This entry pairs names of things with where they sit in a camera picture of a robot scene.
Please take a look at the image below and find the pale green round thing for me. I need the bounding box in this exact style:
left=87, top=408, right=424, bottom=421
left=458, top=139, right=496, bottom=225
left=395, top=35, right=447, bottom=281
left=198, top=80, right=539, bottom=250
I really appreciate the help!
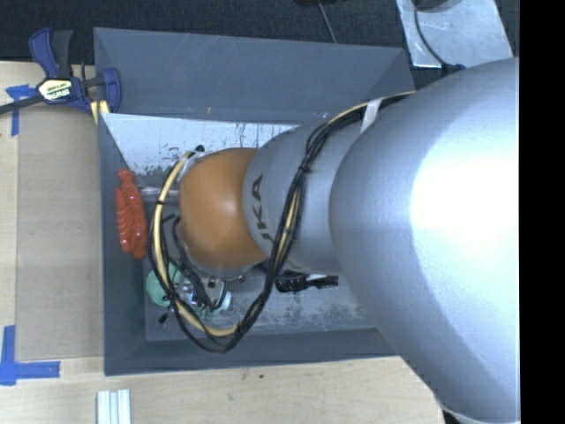
left=146, top=269, right=178, bottom=307

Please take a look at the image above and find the red ribbed rubber toy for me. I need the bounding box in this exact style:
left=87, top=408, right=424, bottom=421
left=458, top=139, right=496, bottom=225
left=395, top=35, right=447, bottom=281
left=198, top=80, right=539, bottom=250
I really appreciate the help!
left=114, top=168, right=148, bottom=261

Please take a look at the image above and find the pale wood flat board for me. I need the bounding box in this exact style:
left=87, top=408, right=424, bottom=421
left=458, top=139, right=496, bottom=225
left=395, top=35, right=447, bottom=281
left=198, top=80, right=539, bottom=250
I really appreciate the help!
left=15, top=103, right=107, bottom=362

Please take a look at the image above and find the grey metal bin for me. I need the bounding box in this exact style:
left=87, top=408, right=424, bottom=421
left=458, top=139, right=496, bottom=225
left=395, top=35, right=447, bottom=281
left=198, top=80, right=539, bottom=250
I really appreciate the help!
left=92, top=26, right=418, bottom=377

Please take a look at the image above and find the black cylinder on white bracket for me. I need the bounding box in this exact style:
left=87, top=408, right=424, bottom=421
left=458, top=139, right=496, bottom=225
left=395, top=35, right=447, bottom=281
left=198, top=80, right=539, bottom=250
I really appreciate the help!
left=275, top=271, right=341, bottom=294

